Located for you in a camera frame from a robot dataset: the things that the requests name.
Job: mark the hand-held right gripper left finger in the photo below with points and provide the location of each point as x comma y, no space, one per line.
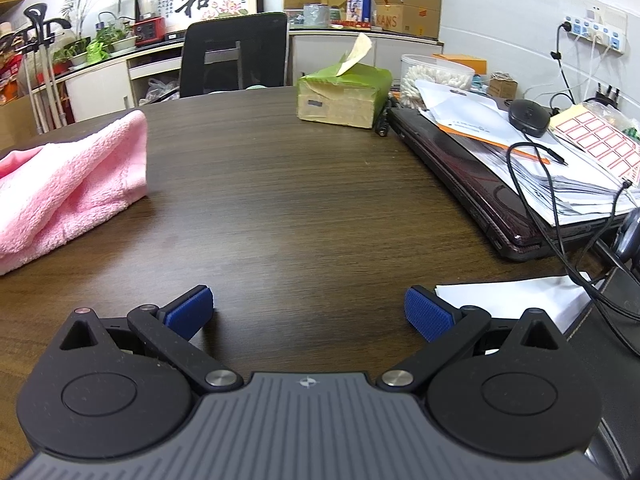
187,311

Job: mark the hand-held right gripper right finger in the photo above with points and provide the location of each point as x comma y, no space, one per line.
431,314

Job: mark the pink towel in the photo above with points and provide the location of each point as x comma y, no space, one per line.
60,180

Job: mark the white paper sheet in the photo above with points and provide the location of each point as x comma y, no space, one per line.
520,297

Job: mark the dark laptop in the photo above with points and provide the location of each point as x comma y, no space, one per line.
475,190

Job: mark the stack of white papers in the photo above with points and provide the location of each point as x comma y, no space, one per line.
525,160

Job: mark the black computer mouse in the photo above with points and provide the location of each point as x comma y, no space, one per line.
529,117

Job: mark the clear cotton swab container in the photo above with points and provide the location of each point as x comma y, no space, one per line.
434,80

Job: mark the green tissue pack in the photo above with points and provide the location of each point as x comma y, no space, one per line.
345,95

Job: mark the small brown box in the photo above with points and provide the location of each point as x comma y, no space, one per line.
502,86

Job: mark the red bordered label sheet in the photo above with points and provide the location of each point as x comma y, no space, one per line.
597,137

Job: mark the white low cabinet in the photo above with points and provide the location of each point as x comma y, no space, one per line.
200,67

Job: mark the black office chair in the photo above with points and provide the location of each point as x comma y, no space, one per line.
235,55

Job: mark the black coat rack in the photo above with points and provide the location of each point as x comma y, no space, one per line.
42,60

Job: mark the red blender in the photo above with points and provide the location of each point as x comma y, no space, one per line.
148,15

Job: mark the brown cardboard box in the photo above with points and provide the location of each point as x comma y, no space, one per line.
407,10

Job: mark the potted green plant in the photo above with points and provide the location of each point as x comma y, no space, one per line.
92,20

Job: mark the white power strip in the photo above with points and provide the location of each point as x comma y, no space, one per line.
597,29

